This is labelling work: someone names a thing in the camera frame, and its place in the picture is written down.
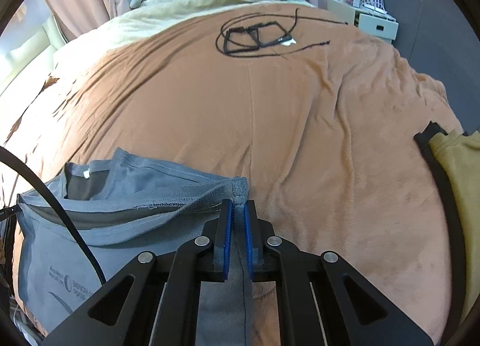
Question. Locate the olive yellow folded garment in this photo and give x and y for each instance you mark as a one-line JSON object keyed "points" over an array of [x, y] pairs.
{"points": [[453, 160]]}

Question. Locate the orange-brown bed blanket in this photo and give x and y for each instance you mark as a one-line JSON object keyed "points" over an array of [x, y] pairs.
{"points": [[319, 117]]}

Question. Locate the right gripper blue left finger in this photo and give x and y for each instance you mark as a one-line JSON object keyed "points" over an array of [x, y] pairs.
{"points": [[222, 243]]}

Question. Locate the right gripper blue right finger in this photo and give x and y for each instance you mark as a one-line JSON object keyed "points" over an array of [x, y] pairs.
{"points": [[254, 242]]}

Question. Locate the grey t-shirt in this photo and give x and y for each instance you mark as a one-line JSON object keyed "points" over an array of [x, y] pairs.
{"points": [[122, 207]]}

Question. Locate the white bedside cabinet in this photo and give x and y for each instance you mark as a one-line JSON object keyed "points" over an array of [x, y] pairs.
{"points": [[377, 24]]}

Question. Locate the cream beige duvet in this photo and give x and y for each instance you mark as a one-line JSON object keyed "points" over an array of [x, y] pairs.
{"points": [[84, 51]]}

